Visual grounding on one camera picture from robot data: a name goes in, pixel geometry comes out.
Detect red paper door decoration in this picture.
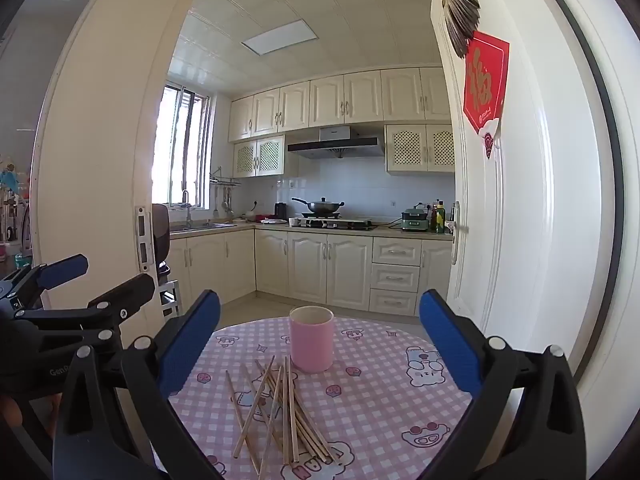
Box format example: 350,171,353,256
462,30,511,161

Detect green electric cooker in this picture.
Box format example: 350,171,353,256
401,207,430,232

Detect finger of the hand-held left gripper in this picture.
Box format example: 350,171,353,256
0,254,90,312
15,273,156,332

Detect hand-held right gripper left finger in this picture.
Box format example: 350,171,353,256
54,289,223,480

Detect cream kitchen cabinets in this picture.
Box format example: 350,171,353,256
228,66,453,143
167,227,453,317

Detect black air fryer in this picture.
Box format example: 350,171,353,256
151,203,172,266

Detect pile of wooden chopsticks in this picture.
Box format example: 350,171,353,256
224,355,341,476

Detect pink checked tablecloth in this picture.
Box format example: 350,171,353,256
152,316,473,480

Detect ceiling light panel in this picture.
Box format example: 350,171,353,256
241,20,320,56

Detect black wok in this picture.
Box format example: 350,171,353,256
291,197,346,215

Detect range hood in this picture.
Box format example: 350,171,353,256
287,126,386,160

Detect metal trolley rack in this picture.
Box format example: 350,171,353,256
157,260,181,319

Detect hanging fan decoration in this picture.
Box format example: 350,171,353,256
434,0,482,56

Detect gas stove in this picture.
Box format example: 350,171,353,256
291,214,377,231

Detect white door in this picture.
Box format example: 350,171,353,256
430,0,621,480

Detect cream lattice door cabinet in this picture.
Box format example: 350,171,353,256
385,124,456,174
233,134,286,179

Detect kitchen sink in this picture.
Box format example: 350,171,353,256
170,222,236,234

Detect shelf with colourful objects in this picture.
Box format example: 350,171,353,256
0,152,35,268

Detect pink cup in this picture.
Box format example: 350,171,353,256
289,305,335,374

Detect cream lower kitchen cabinets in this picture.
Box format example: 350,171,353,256
167,227,453,317

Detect person's left hand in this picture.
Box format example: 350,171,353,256
0,395,24,428

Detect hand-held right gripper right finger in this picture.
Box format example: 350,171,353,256
419,289,587,480

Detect cream upper kitchen cabinets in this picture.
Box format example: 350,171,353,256
228,66,453,143

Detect kitchen window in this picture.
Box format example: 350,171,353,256
151,82,213,211

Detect hanging kitchen utensils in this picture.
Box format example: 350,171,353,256
212,186,234,214

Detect wall utensil rack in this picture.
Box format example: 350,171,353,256
209,166,242,187

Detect door handle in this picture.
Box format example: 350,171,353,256
451,219,469,267

